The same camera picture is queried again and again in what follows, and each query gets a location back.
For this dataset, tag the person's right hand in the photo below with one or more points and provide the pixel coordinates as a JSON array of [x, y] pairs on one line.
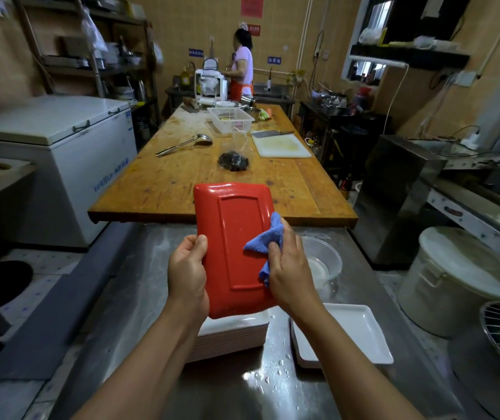
[[291, 271]]

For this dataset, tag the person's left hand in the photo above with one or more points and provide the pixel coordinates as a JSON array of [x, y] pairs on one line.
[[186, 282]]

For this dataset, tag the person's right thumb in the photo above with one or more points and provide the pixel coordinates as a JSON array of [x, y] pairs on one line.
[[288, 237]]

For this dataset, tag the person's left thumb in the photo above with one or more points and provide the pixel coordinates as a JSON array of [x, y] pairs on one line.
[[198, 248]]

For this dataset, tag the blue cleaning cloth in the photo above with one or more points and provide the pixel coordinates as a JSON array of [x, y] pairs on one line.
[[269, 242]]

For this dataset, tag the red rectangular plate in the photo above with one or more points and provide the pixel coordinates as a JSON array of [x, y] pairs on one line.
[[232, 240]]

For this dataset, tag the person's left forearm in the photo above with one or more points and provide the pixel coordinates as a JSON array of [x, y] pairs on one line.
[[143, 371]]

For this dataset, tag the person's right forearm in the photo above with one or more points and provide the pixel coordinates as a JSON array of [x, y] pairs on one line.
[[350, 367]]

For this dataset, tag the clear plastic bowl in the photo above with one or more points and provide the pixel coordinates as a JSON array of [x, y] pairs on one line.
[[322, 260]]

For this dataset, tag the wooden work table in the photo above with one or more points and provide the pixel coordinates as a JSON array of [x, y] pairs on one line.
[[188, 170]]

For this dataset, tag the white cutting board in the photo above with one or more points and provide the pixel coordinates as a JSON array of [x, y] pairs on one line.
[[280, 146]]

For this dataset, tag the stack of white rectangular plates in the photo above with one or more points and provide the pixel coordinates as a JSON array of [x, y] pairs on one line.
[[232, 334]]

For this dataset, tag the plastic bag with dark contents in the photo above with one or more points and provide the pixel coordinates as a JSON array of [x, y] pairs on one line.
[[233, 158]]

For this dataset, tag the metal ladle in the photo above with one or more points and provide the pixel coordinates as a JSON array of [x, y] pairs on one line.
[[184, 145]]

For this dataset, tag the kitchen cleaver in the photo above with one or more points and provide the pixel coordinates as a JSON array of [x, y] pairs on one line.
[[272, 133]]

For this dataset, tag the stainless steel cabinet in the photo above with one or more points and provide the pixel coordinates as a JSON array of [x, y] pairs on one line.
[[390, 201]]

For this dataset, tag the white rectangular plate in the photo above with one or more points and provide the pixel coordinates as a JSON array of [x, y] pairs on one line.
[[350, 336]]

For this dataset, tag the dark side table with bowls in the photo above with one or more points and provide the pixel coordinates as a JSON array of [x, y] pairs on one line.
[[342, 126]]

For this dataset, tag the steel prep counter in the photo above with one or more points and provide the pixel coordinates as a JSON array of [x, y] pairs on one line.
[[241, 367]]

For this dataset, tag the white plastic basket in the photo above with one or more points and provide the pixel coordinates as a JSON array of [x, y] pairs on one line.
[[230, 119]]

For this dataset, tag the steel sink counter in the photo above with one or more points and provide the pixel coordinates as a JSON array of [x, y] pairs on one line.
[[272, 94]]

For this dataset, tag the white chest freezer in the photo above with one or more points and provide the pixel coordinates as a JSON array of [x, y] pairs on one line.
[[62, 161]]

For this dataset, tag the white kitchen machine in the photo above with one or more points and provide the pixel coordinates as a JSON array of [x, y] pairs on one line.
[[210, 85]]

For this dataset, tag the large white lidded bucket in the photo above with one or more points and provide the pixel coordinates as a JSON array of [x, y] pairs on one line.
[[455, 282]]

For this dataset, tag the dough sheeter machine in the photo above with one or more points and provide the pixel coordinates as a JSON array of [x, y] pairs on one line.
[[482, 201]]

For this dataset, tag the metal storage rack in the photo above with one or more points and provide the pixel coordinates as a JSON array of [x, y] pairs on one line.
[[101, 56]]

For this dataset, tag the dark wall shelf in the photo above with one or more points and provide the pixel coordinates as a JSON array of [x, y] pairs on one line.
[[409, 54]]

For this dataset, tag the red wall sign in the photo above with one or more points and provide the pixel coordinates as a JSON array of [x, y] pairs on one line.
[[251, 6]]

